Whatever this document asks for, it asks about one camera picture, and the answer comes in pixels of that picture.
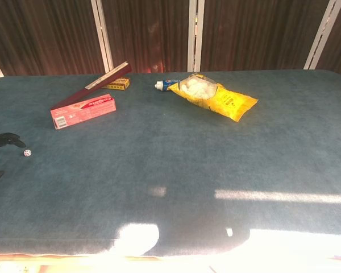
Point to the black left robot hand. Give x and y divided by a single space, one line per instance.
3 140

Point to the white die red dots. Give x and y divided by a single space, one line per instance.
28 153

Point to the red Colgate toothpaste box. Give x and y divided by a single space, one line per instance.
82 111

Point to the long dark red box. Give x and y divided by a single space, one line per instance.
93 85

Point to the small yellow red box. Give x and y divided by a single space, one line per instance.
120 83

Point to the blue table cloth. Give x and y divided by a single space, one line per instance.
170 170

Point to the blue white toothpaste tube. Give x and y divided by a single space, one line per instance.
167 84

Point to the dark brown curtain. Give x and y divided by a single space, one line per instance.
147 31

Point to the yellow snack bag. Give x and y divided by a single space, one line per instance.
216 98

